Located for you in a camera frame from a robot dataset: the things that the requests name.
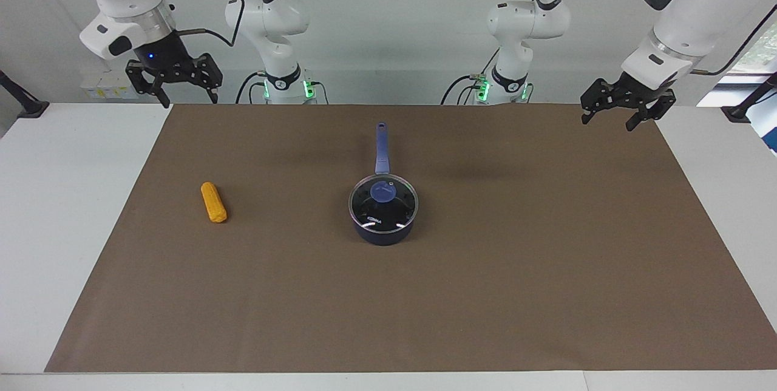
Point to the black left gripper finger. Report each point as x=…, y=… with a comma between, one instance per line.
x=601, y=95
x=655, y=107

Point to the black clamp stand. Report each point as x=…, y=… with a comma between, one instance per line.
x=27, y=105
x=737, y=113

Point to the window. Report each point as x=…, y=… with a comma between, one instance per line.
x=759, y=45

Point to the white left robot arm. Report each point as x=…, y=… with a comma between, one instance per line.
x=686, y=20

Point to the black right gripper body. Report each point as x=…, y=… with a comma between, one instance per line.
x=162, y=54

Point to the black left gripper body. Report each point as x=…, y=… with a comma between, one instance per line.
x=634, y=95

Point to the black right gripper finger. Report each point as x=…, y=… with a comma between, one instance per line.
x=145, y=78
x=208, y=72

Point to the brown table mat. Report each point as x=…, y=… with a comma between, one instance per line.
x=485, y=288

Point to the yellow corn cob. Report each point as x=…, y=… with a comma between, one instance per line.
x=213, y=203

